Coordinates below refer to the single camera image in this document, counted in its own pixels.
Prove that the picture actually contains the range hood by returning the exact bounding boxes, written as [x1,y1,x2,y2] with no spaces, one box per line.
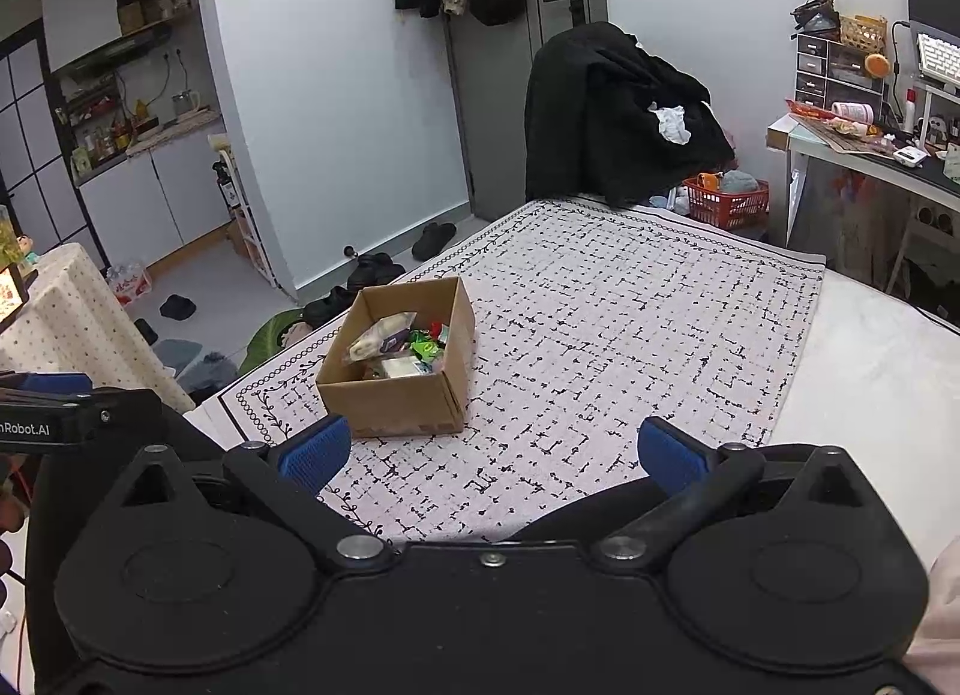
[51,37,164,79]

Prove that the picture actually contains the clear bag red print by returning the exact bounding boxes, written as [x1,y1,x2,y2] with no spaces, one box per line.
[104,261,156,308]

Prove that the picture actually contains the white desk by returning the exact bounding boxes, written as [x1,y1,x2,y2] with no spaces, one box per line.
[766,112,960,323]

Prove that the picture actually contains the person's light clothing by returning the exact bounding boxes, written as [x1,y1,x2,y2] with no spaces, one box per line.
[904,551,960,695]

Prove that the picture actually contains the dotted beige tablecloth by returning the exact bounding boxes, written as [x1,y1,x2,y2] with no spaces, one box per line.
[0,243,197,413]

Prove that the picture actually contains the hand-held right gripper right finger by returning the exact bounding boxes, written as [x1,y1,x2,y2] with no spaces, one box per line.
[591,414,865,574]

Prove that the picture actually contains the black grid partition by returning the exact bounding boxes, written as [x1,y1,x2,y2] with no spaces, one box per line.
[0,19,107,270]

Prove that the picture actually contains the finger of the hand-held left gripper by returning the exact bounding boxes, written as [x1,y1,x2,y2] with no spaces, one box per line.
[0,371,96,397]

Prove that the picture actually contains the white keyboard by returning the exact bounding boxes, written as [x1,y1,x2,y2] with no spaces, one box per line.
[916,33,960,86]

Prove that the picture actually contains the wicker basket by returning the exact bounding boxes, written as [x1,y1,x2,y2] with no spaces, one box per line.
[839,13,889,53]

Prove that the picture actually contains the white kitchen cabinet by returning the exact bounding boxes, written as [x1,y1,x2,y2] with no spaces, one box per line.
[71,106,235,270]

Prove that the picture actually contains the cream blue-label snack packet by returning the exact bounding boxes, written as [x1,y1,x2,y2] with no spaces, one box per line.
[346,312,419,364]

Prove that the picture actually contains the clear white snack packet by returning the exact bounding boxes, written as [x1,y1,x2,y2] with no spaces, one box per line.
[375,356,436,380]

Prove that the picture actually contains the dark small bag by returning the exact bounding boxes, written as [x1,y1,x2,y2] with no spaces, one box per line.
[790,0,842,34]

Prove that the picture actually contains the black jacket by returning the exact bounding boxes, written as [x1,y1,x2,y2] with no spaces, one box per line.
[524,22,738,209]

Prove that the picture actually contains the grey fluffy rug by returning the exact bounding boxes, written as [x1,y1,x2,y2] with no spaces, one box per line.
[156,338,242,405]

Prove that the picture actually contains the red plastic basket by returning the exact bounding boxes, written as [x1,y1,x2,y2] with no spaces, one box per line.
[681,174,771,231]

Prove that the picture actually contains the grey drawer organiser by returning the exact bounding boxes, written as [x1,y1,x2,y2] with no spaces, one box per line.
[793,31,891,115]

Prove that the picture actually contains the patterned white blanket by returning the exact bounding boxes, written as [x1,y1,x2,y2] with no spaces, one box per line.
[184,198,827,544]

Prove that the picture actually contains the white bed sheet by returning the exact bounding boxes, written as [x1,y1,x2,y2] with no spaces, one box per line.
[763,266,960,570]

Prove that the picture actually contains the white narrow rack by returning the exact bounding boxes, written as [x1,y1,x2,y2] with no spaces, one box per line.
[209,132,276,289]

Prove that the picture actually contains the white cloth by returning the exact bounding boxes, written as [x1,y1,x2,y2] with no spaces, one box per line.
[648,104,693,146]

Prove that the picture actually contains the white monitor riser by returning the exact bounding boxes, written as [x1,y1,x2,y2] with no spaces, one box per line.
[910,75,960,143]

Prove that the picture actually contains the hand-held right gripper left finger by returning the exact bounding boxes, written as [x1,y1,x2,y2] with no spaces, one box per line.
[112,414,395,574]

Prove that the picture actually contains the green cartoon floor mat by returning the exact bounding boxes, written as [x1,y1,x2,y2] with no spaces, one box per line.
[239,307,332,379]

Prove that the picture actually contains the person's left hand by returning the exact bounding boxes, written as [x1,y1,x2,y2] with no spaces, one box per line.
[0,455,29,536]

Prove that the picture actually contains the cardboard box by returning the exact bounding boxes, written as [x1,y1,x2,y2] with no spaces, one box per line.
[315,276,476,440]

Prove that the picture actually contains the white upper cabinet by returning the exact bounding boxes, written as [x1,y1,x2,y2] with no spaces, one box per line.
[40,0,122,71]

